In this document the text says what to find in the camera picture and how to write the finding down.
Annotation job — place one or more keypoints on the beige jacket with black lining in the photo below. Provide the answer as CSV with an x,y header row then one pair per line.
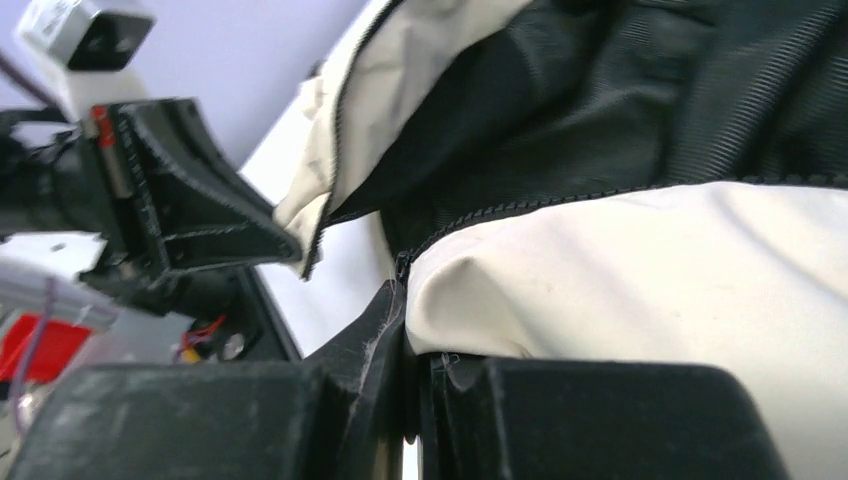
x,y
659,182

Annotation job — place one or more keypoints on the red plastic bin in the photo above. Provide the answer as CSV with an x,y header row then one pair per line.
x,y
58,345

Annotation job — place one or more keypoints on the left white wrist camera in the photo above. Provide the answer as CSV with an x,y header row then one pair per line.
x,y
84,49

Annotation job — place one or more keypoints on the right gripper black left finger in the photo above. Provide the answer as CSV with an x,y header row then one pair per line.
x,y
338,414

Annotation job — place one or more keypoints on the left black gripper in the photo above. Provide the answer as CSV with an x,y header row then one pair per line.
x,y
180,200

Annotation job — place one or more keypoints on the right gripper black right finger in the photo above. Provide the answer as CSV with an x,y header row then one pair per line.
x,y
499,418

